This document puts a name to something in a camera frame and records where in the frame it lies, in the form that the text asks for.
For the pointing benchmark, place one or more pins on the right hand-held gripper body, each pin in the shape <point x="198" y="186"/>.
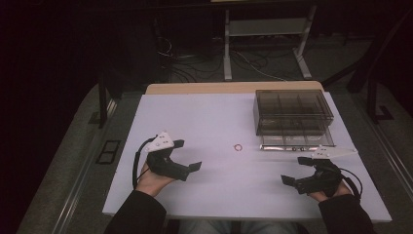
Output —
<point x="321" y="178"/>

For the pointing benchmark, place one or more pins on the white metal stand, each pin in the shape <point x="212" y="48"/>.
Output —
<point x="227" y="48"/>

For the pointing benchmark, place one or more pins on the smoky clear drawer box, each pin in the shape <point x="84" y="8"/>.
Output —
<point x="292" y="104"/>

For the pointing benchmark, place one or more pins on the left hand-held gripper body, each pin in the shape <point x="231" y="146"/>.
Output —
<point x="162" y="162"/>

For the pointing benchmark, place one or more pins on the person's left hand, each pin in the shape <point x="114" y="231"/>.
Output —
<point x="151" y="183"/>

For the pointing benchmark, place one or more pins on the black metal stand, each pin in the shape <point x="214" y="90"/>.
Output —
<point x="371" y="97"/>
<point x="103" y="100"/>

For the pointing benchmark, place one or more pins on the person's right hand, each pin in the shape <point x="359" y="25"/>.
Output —
<point x="344" y="190"/>

